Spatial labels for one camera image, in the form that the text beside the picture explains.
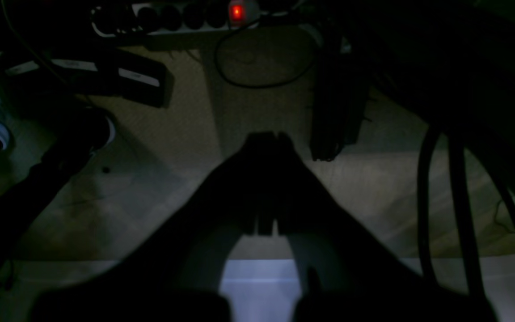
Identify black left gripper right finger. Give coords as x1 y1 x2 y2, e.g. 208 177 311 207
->
274 132 497 322

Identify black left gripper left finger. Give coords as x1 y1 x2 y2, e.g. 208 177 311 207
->
34 132 270 322

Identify black power adapter brick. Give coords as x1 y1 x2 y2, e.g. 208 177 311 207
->
0 47 174 108

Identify white power strip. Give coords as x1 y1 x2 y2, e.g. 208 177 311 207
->
90 0 263 38

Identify thick black arm cables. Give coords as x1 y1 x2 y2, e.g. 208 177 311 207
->
416 125 515 322

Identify black aluminium frame post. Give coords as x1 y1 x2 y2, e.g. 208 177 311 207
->
309 30 371 161

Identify thin black cable loop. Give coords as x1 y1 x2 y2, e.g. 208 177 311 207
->
214 18 318 89

